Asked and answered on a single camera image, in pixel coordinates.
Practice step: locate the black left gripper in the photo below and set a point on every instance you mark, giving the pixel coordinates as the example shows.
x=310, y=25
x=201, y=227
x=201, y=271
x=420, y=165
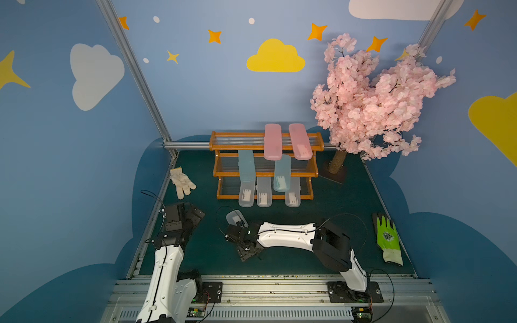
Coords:
x=188, y=214

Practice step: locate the pink blossom artificial tree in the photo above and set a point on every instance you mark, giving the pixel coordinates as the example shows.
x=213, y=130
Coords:
x=367, y=116

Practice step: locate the light blue pencil case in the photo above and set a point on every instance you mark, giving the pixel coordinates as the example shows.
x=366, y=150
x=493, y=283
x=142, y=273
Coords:
x=247, y=171
x=282, y=174

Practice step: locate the clear pencil case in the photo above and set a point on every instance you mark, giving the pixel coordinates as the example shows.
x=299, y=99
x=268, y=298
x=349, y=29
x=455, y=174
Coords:
x=236, y=218
x=246, y=194
x=264, y=191
x=292, y=196

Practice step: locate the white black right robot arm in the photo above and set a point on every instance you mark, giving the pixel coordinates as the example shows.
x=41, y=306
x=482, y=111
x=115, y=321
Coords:
x=330, y=244

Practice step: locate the aluminium front rail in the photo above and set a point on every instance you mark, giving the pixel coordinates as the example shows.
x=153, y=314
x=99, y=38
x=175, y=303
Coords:
x=304, y=298

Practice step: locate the green black work glove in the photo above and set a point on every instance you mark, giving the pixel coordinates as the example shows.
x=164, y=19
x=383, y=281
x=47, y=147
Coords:
x=387, y=238

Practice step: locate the orange three-tier shelf rack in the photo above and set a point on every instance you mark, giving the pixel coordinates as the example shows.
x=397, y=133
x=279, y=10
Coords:
x=227, y=170

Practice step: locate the left green circuit board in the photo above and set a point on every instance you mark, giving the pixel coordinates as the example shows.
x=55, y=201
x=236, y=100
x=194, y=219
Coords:
x=196, y=313

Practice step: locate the beige knit work glove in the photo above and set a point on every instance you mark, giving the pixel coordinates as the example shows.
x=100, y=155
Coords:
x=182, y=182

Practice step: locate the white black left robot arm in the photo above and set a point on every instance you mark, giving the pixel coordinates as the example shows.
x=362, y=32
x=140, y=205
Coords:
x=171, y=292

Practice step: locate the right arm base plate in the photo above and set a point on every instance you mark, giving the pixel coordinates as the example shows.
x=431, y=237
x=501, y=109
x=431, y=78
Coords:
x=340, y=293

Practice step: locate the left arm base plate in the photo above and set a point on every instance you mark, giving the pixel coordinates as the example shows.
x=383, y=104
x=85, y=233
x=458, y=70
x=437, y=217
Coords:
x=209, y=293

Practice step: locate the pink pencil case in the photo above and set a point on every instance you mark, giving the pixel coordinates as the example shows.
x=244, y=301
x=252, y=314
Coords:
x=300, y=142
x=273, y=145

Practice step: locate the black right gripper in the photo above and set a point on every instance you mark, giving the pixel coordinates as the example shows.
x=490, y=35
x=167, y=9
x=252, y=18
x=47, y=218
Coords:
x=235, y=233

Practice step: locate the right circuit board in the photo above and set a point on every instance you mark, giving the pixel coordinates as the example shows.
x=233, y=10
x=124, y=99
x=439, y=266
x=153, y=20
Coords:
x=362, y=315

